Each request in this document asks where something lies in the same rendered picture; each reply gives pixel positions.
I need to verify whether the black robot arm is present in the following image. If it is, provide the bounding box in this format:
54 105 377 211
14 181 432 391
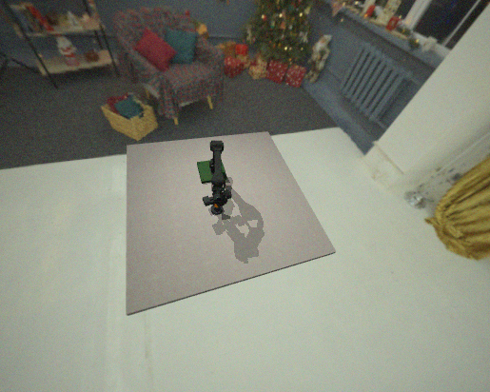
209 140 227 207

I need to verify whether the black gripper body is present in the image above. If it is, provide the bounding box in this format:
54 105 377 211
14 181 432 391
203 189 232 206

